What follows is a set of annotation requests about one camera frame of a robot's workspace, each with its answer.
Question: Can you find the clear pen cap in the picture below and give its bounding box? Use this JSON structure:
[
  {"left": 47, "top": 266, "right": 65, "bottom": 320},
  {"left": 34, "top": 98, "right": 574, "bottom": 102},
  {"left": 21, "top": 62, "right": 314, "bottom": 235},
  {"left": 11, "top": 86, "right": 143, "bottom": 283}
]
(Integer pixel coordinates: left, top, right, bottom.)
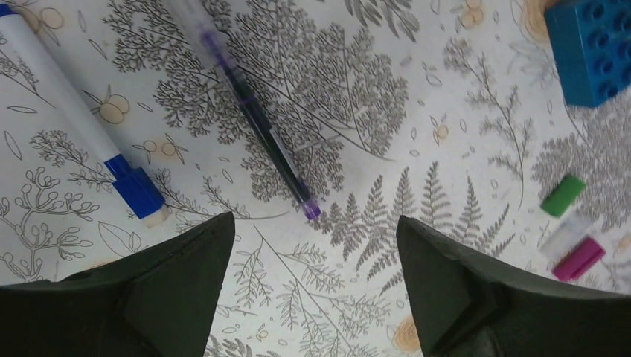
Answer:
[{"left": 539, "top": 212, "right": 594, "bottom": 263}]

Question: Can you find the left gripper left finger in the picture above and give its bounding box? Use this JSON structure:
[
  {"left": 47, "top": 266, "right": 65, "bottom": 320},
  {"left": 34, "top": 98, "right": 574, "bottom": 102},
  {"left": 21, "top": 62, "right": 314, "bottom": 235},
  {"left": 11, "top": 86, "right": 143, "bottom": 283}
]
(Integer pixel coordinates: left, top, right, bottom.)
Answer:
[{"left": 1, "top": 213, "right": 235, "bottom": 356}]

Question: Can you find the purple gel pen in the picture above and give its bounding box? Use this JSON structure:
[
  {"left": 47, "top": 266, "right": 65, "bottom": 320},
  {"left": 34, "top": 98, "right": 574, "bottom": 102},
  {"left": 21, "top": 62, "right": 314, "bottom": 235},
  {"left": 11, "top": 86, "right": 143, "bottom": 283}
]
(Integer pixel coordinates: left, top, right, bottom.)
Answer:
[{"left": 167, "top": 0, "right": 322, "bottom": 221}]

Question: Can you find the green pen cap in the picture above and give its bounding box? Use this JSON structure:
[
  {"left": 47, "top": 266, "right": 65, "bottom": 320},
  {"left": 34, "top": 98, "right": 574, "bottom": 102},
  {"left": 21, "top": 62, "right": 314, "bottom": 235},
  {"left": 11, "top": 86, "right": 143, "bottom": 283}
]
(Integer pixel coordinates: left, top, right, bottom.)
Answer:
[{"left": 539, "top": 175, "right": 586, "bottom": 218}]

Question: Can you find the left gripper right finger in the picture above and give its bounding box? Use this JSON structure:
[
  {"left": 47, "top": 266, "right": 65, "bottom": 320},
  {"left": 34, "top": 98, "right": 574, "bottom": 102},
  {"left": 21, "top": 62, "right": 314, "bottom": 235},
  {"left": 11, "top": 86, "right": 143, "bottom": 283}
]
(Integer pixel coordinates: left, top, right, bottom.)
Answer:
[{"left": 396, "top": 216, "right": 630, "bottom": 356}]

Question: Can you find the floral patterned table mat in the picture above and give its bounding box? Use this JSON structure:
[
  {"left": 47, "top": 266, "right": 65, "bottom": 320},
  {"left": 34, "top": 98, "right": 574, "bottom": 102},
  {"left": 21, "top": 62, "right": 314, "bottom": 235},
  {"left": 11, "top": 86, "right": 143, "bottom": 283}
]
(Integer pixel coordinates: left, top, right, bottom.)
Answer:
[{"left": 1, "top": 1, "right": 630, "bottom": 356}]

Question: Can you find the magenta pen cap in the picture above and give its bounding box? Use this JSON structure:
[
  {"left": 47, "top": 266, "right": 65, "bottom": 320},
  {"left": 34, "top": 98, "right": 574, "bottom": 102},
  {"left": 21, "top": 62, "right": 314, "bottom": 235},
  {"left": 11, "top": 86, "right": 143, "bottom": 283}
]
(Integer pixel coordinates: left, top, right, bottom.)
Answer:
[{"left": 552, "top": 236, "right": 606, "bottom": 282}]

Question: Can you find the blue grey toy brick block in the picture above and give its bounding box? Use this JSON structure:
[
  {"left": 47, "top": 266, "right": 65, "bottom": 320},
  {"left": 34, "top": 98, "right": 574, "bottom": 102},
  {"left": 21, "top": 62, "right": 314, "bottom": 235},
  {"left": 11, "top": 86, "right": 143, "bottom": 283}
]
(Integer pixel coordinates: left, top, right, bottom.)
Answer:
[{"left": 544, "top": 0, "right": 630, "bottom": 108}]

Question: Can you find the small blue capped pen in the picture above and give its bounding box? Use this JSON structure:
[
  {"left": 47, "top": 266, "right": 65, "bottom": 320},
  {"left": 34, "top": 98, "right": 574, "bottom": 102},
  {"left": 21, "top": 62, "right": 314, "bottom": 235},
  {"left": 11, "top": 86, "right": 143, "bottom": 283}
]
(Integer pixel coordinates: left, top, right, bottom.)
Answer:
[{"left": 1, "top": 4, "right": 170, "bottom": 228}]

